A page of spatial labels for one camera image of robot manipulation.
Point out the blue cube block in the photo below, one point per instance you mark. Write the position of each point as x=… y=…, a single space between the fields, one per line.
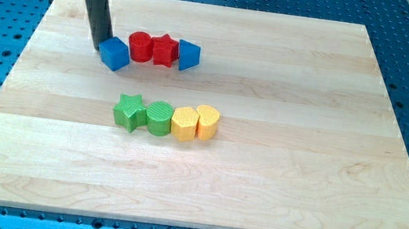
x=114 y=53

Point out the red star block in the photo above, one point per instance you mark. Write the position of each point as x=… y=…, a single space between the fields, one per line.
x=165 y=51

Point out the green star block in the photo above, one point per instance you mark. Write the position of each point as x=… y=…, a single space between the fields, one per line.
x=130 y=112

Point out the yellow hexagon block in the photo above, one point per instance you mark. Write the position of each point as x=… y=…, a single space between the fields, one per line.
x=183 y=123

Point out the green cylinder block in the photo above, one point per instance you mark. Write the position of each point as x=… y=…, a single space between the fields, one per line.
x=159 y=116

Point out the blue triangle block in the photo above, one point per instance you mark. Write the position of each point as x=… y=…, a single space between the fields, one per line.
x=189 y=55

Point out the red cylinder block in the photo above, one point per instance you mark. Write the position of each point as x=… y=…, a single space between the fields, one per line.
x=141 y=47

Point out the yellow heart block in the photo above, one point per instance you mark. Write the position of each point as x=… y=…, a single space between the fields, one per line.
x=208 y=121

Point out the light wooden board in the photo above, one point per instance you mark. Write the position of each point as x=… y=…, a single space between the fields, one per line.
x=307 y=136

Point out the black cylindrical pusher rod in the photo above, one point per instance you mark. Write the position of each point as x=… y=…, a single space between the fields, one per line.
x=99 y=17

